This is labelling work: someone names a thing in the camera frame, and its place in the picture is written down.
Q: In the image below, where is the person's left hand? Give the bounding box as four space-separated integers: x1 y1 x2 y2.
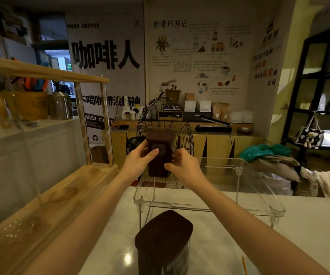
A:
120 139 160 184

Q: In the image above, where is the person's right hand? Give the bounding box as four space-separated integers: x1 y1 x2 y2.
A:
164 148 209 189

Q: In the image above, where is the small dark brown canister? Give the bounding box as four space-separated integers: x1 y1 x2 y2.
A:
145 130 176 178

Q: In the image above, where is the person's left forearm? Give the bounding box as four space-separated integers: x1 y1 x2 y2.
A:
24 172 138 275

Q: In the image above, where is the person's right forearm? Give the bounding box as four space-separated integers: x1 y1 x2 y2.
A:
186 175 330 275

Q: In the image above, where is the wooden counter cabinet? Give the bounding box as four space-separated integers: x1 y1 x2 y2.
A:
110 120 266 170

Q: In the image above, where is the black heat sealer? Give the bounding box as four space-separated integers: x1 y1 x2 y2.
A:
195 117 232 133

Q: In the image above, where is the black flat appliance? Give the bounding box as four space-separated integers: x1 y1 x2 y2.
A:
183 111 213 122

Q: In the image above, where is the brown plant pot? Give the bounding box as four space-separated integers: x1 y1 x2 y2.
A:
165 89 182 105

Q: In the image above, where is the clear acrylic riser stand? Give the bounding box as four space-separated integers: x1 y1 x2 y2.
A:
133 157 286 230

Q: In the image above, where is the large dark brown canister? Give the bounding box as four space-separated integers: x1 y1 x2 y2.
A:
134 210 194 275

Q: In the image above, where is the green plastic bag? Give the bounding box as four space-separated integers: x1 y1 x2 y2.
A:
239 143 292 162

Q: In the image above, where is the silver metal pot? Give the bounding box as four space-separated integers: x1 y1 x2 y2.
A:
46 83 73 121

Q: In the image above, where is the grey burlap sack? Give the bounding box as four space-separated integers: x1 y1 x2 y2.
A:
250 155 301 183

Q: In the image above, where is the wooden shelf rack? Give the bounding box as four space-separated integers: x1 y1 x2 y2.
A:
0 55 120 275

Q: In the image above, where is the white banner with black characters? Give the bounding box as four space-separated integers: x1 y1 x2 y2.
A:
66 14 146 144

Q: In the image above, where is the tote bag with teddy bear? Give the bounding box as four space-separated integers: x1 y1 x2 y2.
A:
295 114 325 149

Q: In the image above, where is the black metal shelving unit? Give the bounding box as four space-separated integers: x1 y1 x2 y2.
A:
281 25 330 167

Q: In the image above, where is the black wire fan guard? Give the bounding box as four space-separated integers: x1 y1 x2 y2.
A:
136 97 195 189

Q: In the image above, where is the illustrated coffee wall poster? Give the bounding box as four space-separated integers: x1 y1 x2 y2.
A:
144 1 256 112

